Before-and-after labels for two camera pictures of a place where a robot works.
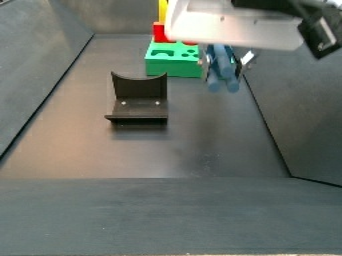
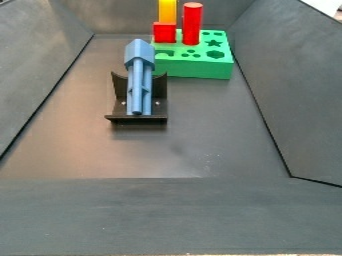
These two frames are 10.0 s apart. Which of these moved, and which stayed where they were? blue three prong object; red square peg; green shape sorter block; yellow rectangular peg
Moved: blue three prong object
Stayed: red square peg; yellow rectangular peg; green shape sorter block
